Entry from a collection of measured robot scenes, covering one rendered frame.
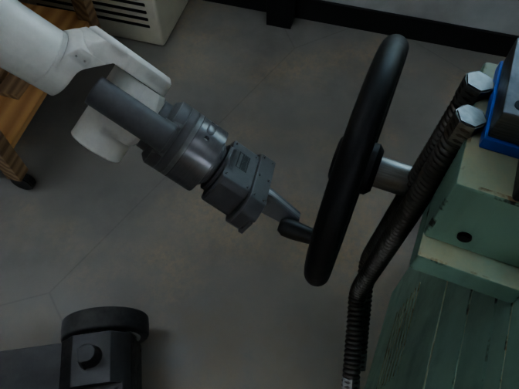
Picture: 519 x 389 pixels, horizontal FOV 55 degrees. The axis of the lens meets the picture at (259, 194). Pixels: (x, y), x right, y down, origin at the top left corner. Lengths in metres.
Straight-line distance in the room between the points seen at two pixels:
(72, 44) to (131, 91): 0.08
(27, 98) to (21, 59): 1.08
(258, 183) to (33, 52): 0.28
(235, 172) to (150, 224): 0.89
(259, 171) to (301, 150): 0.96
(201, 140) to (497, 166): 0.32
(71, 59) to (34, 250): 1.04
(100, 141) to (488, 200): 0.40
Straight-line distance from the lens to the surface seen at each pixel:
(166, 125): 0.55
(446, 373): 0.65
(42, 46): 0.54
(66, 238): 1.52
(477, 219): 0.43
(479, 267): 0.48
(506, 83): 0.43
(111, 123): 0.59
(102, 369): 1.13
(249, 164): 0.62
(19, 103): 1.61
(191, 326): 1.34
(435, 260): 0.47
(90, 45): 0.56
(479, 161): 0.42
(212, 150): 0.58
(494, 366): 0.51
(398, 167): 0.56
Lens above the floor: 1.27
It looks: 59 degrees down
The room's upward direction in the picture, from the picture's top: straight up
